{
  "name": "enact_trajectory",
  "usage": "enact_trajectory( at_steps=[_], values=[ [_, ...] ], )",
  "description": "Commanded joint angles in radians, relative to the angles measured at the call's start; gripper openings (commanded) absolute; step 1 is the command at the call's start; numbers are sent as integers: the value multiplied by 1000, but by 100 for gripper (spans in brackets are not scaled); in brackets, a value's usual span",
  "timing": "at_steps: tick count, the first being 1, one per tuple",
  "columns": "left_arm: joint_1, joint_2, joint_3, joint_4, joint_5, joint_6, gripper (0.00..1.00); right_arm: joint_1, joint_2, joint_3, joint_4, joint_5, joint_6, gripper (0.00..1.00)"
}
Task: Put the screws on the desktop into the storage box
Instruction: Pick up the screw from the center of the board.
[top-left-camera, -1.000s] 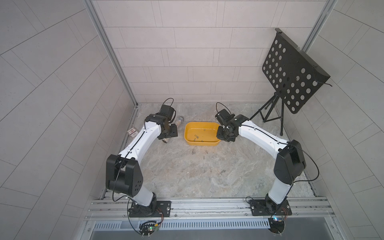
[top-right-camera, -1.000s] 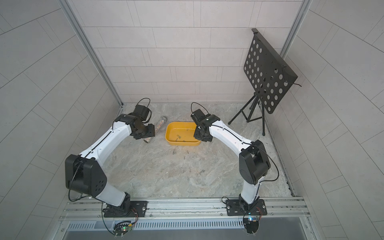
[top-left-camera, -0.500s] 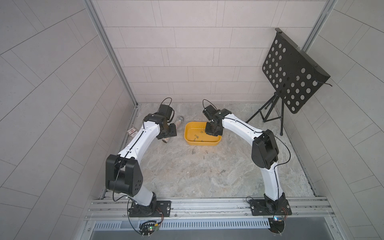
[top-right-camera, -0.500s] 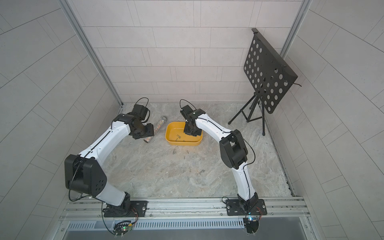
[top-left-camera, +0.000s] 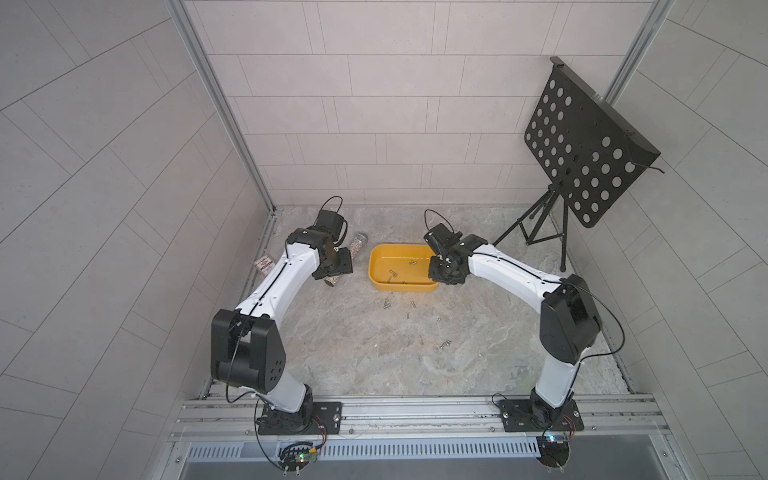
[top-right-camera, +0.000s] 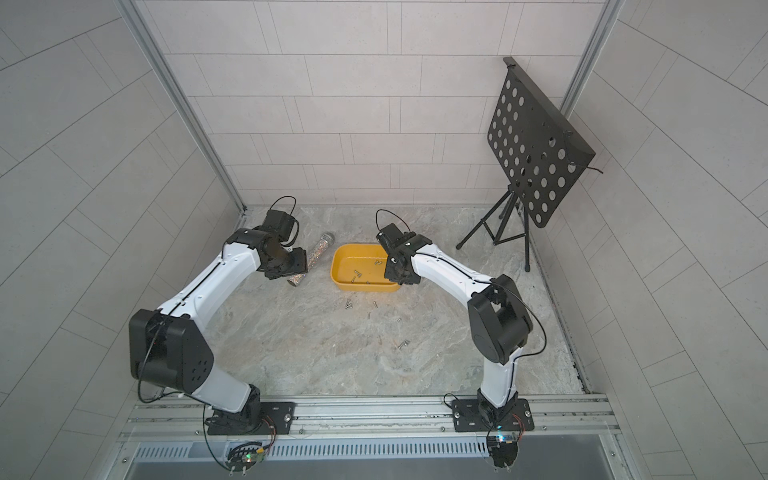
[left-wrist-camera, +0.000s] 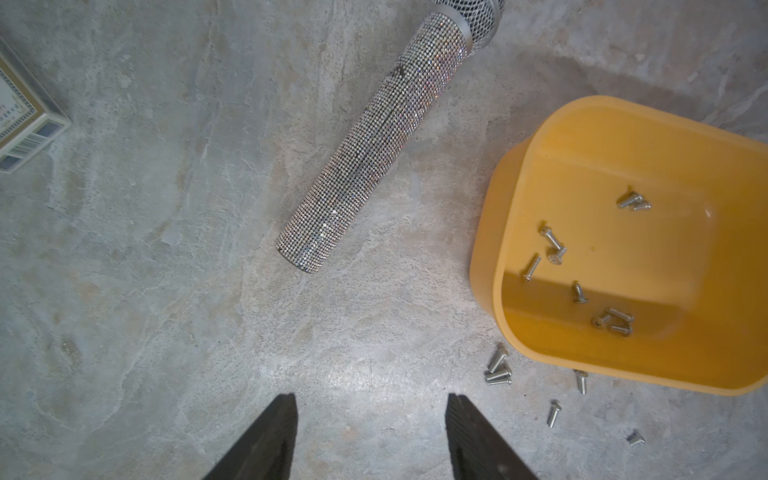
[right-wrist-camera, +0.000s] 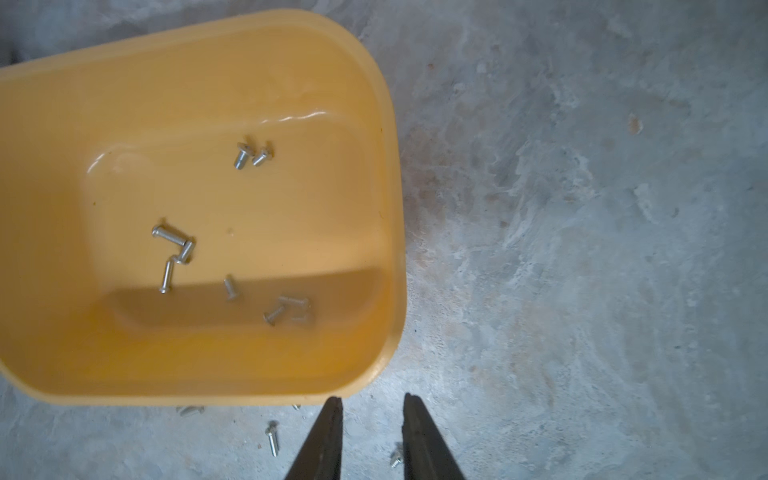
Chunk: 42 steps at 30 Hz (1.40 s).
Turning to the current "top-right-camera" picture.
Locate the yellow plastic storage box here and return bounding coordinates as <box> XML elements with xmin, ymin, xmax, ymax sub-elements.
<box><xmin>330</xmin><ymin>243</ymin><xmax>400</xmax><ymax>292</ymax></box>

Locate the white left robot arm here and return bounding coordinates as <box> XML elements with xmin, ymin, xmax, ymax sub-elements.
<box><xmin>129</xmin><ymin>228</ymin><xmax>307</xmax><ymax>414</ymax></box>

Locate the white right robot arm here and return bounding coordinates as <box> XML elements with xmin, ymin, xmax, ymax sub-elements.
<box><xmin>377</xmin><ymin>231</ymin><xmax>538</xmax><ymax>416</ymax></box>

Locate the black perforated music stand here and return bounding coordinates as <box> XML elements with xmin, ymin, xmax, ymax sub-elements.
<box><xmin>456</xmin><ymin>56</ymin><xmax>601</xmax><ymax>271</ymax></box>

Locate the left controller circuit board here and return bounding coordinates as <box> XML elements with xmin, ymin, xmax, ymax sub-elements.
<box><xmin>226</xmin><ymin>441</ymin><xmax>266</xmax><ymax>476</ymax></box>

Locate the controller circuit board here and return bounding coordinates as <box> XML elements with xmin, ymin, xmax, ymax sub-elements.
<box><xmin>486</xmin><ymin>434</ymin><xmax>519</xmax><ymax>469</ymax></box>
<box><xmin>226</xmin><ymin>441</ymin><xmax>266</xmax><ymax>476</ymax></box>

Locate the right controller circuit board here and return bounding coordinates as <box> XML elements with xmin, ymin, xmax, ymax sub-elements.
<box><xmin>486</xmin><ymin>434</ymin><xmax>519</xmax><ymax>469</ymax></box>

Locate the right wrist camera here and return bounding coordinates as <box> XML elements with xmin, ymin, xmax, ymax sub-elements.
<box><xmin>376</xmin><ymin>223</ymin><xmax>415</xmax><ymax>256</ymax></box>

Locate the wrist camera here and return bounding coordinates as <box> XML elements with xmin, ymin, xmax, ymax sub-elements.
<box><xmin>259</xmin><ymin>208</ymin><xmax>300</xmax><ymax>247</ymax></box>
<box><xmin>376</xmin><ymin>223</ymin><xmax>415</xmax><ymax>256</ymax></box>

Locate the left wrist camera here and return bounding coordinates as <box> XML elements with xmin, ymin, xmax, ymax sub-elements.
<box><xmin>259</xmin><ymin>208</ymin><xmax>300</xmax><ymax>247</ymax></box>

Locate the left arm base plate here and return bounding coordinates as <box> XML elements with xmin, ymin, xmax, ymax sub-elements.
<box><xmin>204</xmin><ymin>402</ymin><xmax>297</xmax><ymax>436</ymax></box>

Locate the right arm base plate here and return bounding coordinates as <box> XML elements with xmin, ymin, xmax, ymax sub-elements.
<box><xmin>447</xmin><ymin>398</ymin><xmax>535</xmax><ymax>433</ymax></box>

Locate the aluminium mounting rail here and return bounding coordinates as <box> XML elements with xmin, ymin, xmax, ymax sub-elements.
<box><xmin>116</xmin><ymin>392</ymin><xmax>622</xmax><ymax>444</ymax></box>

